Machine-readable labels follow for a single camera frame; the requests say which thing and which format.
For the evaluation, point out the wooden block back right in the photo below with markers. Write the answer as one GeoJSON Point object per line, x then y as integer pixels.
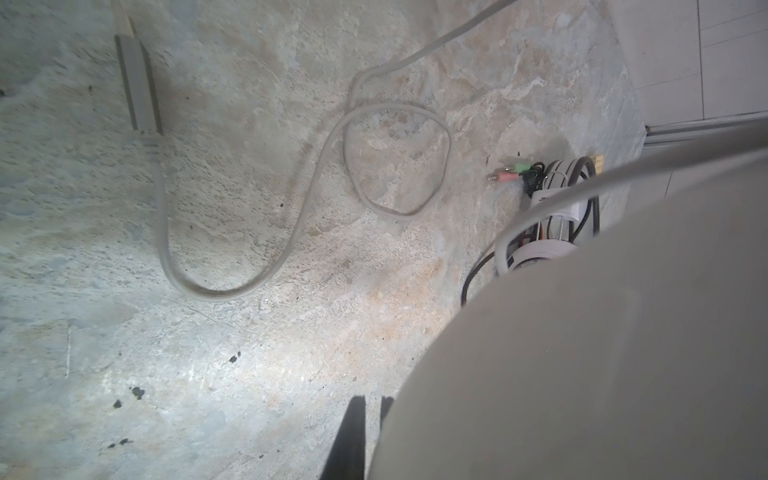
{"type": "Point", "coordinates": [598, 163]}

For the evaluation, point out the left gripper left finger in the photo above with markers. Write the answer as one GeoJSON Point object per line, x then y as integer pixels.
{"type": "Point", "coordinates": [346, 460]}

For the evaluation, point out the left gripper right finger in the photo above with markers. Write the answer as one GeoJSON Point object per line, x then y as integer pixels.
{"type": "Point", "coordinates": [385, 406]}

